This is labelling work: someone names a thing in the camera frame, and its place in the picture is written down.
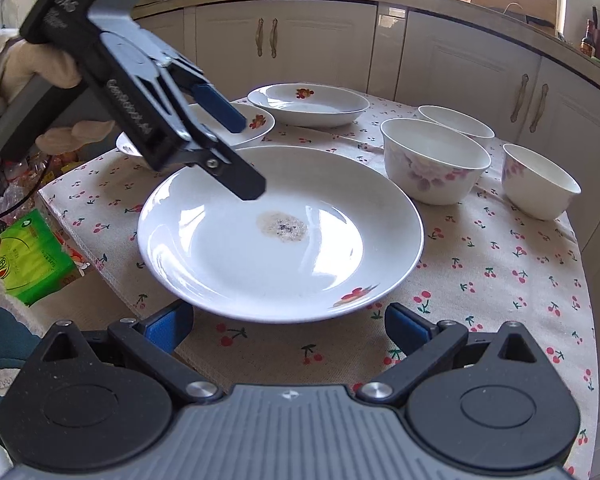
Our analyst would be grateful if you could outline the white bowl front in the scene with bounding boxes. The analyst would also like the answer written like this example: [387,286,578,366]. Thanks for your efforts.
[380,118,491,206]

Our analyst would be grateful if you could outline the gloved left hand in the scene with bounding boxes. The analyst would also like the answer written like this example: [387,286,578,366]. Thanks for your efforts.
[0,28,116,155]

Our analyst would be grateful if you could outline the green box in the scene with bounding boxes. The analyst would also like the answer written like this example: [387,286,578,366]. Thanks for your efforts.
[0,209,80,306]

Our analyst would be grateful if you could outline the white bowl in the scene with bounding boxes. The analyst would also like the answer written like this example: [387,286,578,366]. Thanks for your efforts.
[502,143,581,220]
[380,118,491,206]
[417,105,495,148]

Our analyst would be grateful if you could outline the white plate with stain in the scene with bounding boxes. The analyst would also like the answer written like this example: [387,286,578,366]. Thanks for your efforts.
[137,146,424,324]

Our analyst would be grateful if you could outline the dark soy sauce bottle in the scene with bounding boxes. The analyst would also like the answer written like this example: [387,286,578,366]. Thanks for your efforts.
[580,20,596,58]

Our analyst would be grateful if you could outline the white kitchen cabinets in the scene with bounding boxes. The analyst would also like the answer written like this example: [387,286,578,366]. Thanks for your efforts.
[130,0,600,478]

